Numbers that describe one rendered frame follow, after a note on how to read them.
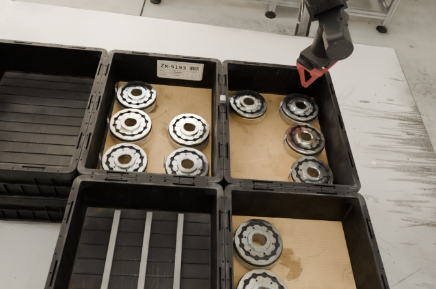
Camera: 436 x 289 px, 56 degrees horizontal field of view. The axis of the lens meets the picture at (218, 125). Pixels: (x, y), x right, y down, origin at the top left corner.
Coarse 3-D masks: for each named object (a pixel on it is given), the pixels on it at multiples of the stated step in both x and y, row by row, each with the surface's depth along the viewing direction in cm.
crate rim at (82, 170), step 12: (108, 60) 105; (192, 60) 110; (204, 60) 110; (216, 60) 110; (108, 72) 102; (216, 72) 107; (216, 84) 104; (216, 96) 101; (96, 108) 94; (216, 108) 99; (96, 120) 92; (216, 120) 96; (216, 132) 94; (84, 144) 87; (216, 144) 92; (84, 156) 85; (216, 156) 90; (84, 168) 83; (216, 168) 87; (180, 180) 84; (192, 180) 84; (204, 180) 85; (216, 180) 85
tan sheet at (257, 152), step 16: (272, 96) 118; (272, 112) 114; (240, 128) 109; (256, 128) 109; (272, 128) 110; (288, 128) 111; (320, 128) 112; (240, 144) 105; (256, 144) 106; (272, 144) 106; (240, 160) 102; (256, 160) 102; (272, 160) 103; (288, 160) 103; (240, 176) 98; (256, 176) 99; (272, 176) 100
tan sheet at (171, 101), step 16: (160, 96) 113; (176, 96) 114; (192, 96) 114; (208, 96) 115; (112, 112) 107; (160, 112) 109; (176, 112) 110; (192, 112) 110; (208, 112) 111; (160, 128) 105; (112, 144) 100; (144, 144) 101; (160, 144) 102; (208, 144) 104; (160, 160) 99; (208, 160) 100; (208, 176) 97
